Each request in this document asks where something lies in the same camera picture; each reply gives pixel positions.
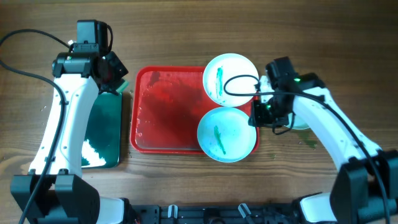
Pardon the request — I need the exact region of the white pink plate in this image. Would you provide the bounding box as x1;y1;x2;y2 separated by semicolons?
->
203;53;259;107

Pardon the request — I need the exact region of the red plastic tray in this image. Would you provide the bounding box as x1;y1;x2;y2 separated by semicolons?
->
130;65;261;155

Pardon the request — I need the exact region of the black water tray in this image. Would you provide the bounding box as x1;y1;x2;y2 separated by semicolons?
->
81;93;123;169

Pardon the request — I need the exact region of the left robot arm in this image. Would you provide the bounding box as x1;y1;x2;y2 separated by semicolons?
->
10;20;134;223

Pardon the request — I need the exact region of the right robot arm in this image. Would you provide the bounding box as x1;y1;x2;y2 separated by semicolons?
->
249;57;397;223

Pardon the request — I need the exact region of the light blue plate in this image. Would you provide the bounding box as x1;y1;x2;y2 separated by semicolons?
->
285;113;310;130
197;107;257;163

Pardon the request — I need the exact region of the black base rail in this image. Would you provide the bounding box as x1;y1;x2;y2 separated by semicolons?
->
132;203;300;224

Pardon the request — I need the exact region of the green yellow sponge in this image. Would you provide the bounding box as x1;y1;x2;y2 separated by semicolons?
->
116;79;129;93

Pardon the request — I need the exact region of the right black cable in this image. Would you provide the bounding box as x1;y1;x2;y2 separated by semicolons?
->
223;74;391;224

